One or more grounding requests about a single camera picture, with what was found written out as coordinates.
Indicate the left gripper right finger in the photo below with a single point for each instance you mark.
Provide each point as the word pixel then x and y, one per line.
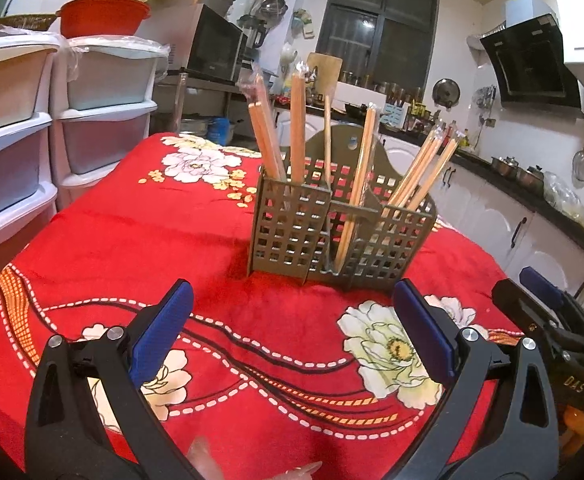
pixel 496 418

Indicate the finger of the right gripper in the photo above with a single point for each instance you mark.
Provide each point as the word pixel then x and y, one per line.
pixel 539 286

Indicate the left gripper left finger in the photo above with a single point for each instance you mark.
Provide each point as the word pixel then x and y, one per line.
pixel 87 417

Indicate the chopsticks basket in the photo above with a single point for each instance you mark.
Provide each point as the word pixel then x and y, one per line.
pixel 441 162

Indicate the olive plastic utensil basket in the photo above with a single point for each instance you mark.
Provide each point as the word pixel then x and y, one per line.
pixel 297 227

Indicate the white kitchen cabinets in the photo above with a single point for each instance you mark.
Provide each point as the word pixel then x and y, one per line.
pixel 516 227

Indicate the dark kitchen window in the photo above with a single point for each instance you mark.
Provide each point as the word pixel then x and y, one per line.
pixel 381 41

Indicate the operator left hand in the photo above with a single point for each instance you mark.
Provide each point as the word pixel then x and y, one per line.
pixel 201 457

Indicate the black range hood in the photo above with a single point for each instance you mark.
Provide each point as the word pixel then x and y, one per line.
pixel 527 58

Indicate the hanging pot lid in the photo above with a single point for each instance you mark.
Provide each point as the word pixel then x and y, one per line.
pixel 446 93

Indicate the red floral tablecloth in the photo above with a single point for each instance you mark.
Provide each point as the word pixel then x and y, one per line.
pixel 275 373

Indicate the white plastic drawer tower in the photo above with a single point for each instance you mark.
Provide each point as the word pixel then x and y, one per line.
pixel 27 193

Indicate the wooden cutting board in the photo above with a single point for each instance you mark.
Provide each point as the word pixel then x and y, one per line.
pixel 324 75

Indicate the blue canister on shelf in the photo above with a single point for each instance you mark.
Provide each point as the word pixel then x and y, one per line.
pixel 219 130

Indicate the silver microwave oven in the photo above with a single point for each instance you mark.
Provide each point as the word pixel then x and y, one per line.
pixel 202 43

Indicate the red plastic basin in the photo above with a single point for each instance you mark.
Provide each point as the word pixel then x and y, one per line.
pixel 80 18

